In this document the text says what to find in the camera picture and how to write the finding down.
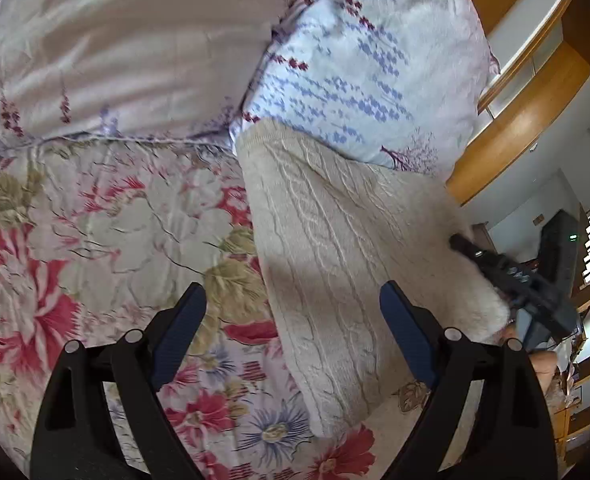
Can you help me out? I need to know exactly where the white floral pillow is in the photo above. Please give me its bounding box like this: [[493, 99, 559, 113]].
[[0, 0, 296, 151]]

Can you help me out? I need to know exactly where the wooden wall shelf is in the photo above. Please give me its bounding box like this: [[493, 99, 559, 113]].
[[553, 285, 590, 466]]

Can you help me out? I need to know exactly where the person's right hand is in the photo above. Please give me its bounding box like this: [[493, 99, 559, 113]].
[[500, 324, 557, 393]]

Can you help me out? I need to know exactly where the white pillow blue pattern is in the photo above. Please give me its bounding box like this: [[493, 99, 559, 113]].
[[229, 0, 492, 180]]

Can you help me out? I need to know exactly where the wooden headboard frame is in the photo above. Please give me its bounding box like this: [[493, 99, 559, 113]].
[[448, 0, 590, 205]]

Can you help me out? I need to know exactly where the beige cable knit sweater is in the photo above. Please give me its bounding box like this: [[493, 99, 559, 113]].
[[235, 119, 508, 438]]

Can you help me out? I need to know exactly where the floral bed sheet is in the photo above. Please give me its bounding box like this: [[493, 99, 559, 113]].
[[0, 139, 427, 479]]

